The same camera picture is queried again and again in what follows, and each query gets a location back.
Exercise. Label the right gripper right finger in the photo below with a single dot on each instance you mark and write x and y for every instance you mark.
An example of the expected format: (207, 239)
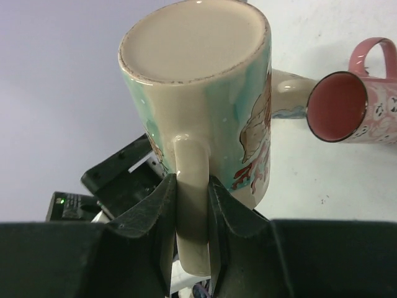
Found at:
(244, 253)

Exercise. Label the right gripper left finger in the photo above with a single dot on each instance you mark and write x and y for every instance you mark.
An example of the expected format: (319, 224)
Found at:
(134, 257)

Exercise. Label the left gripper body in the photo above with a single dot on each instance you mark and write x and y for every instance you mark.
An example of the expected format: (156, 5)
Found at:
(115, 185)

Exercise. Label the tall floral beige mug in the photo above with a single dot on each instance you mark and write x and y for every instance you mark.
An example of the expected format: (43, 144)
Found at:
(200, 75)

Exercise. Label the beige speckled mug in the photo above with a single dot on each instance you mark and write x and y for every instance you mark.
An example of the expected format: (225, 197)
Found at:
(290, 93)

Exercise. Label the pink patterned mug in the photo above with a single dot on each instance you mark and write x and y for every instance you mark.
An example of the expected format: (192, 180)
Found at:
(353, 107)

